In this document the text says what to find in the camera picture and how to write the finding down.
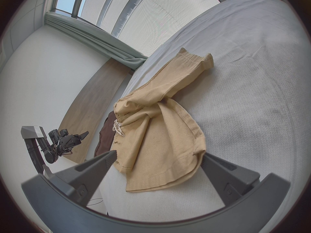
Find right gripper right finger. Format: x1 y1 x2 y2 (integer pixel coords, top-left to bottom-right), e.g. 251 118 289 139
201 152 261 207

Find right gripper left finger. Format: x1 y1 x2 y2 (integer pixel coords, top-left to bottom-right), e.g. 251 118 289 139
50 150 117 206

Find tan shorts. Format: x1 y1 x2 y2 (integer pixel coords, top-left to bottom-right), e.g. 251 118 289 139
113 48 214 193

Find bed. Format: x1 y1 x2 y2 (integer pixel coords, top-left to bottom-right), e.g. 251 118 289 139
58 0 311 225

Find brown shorts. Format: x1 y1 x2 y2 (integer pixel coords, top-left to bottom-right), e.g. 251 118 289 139
94 111 117 158

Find grey-green curtain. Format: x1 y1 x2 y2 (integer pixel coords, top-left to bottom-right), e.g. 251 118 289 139
45 11 148 70

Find window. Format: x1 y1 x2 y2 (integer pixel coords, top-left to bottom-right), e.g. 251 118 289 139
53 0 280 58

